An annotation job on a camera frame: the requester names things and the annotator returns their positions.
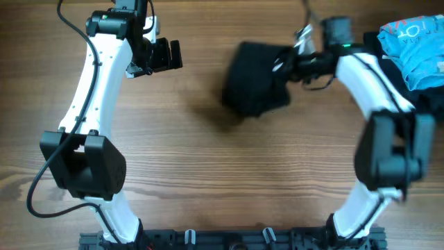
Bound black t-shirt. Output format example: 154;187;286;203
221;42;291;117

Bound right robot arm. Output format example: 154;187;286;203
273;17;436;249

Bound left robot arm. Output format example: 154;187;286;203
40;0;182;248

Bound light blue printed shirt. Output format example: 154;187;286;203
377;15;443;91

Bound dark navy folded clothes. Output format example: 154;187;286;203
363;32;443;123

